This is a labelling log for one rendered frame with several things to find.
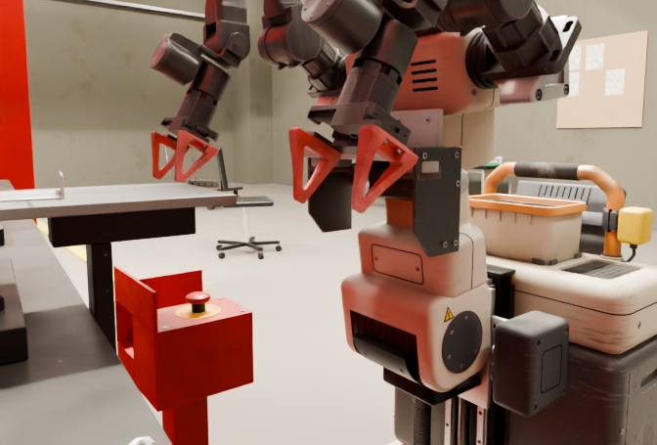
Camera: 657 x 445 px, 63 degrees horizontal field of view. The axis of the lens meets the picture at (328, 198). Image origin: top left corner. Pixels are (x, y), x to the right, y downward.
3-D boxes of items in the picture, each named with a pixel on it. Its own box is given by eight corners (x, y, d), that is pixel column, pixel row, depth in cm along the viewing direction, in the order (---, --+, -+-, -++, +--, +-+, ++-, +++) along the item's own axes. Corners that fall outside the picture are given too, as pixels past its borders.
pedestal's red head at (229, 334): (254, 382, 87) (252, 275, 85) (156, 413, 78) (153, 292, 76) (203, 344, 103) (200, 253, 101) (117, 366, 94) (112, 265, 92)
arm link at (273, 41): (332, 45, 103) (316, 49, 107) (297, 6, 97) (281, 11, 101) (309, 82, 100) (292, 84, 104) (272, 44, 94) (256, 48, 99)
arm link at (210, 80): (239, 73, 91) (223, 76, 96) (204, 51, 87) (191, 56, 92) (223, 110, 90) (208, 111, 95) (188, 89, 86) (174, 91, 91)
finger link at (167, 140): (148, 171, 86) (171, 119, 88) (133, 169, 92) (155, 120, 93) (184, 188, 90) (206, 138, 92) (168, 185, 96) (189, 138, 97)
